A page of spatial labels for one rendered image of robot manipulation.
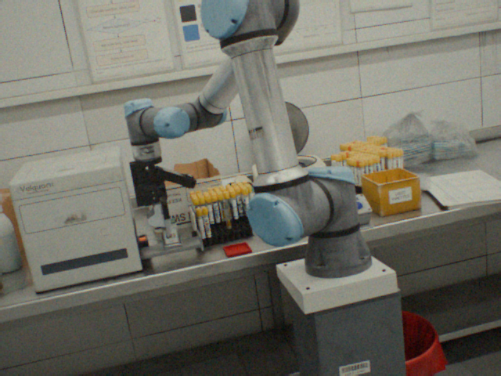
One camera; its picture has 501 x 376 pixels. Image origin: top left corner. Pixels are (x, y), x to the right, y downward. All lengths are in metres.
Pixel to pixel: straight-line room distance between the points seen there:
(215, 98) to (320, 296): 0.54
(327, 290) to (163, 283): 0.50
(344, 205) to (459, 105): 1.35
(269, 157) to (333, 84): 1.16
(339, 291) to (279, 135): 0.35
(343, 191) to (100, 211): 0.63
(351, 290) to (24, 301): 0.82
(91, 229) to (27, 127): 0.70
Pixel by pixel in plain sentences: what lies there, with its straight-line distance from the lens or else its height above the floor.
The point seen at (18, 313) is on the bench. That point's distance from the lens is 1.59.
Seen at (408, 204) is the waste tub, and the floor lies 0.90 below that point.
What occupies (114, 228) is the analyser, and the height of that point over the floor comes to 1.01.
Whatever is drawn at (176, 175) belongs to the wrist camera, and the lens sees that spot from 1.53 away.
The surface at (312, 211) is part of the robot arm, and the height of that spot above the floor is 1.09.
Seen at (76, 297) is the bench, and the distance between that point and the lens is 1.56.
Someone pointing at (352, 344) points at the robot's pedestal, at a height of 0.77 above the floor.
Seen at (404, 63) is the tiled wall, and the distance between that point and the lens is 2.37.
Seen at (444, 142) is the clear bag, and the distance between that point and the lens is 2.30.
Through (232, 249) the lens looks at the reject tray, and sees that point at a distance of 1.60.
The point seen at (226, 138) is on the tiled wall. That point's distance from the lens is 2.16.
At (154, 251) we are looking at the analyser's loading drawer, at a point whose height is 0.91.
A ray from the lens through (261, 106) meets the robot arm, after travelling 1.13.
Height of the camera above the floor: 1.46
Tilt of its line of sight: 15 degrees down
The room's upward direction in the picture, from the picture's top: 8 degrees counter-clockwise
